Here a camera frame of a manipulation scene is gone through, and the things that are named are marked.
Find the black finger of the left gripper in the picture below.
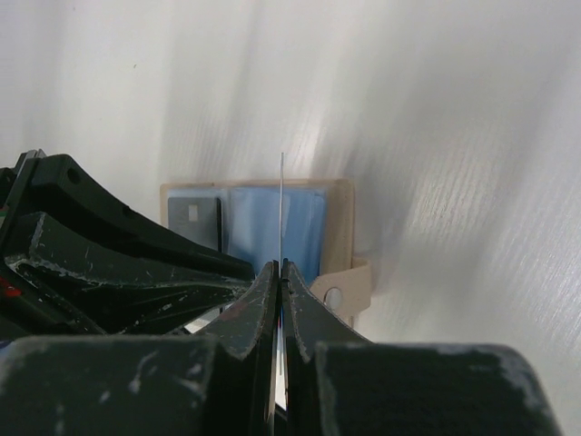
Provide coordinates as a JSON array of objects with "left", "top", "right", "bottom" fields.
[
  {"left": 1, "top": 212, "right": 254, "bottom": 335},
  {"left": 1, "top": 154, "right": 254, "bottom": 281}
]

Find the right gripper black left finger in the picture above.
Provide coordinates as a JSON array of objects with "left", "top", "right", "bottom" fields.
[{"left": 1, "top": 263, "right": 279, "bottom": 435}]

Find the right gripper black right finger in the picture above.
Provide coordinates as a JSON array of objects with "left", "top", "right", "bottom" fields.
[{"left": 281, "top": 262, "right": 561, "bottom": 435}]

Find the black VIP card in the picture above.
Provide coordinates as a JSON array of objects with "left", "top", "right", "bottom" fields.
[
  {"left": 168, "top": 197, "right": 223, "bottom": 253},
  {"left": 276, "top": 152, "right": 288, "bottom": 410}
]

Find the beige card holder wallet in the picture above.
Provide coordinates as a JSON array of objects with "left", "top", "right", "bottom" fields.
[{"left": 160, "top": 179, "right": 372, "bottom": 325}]

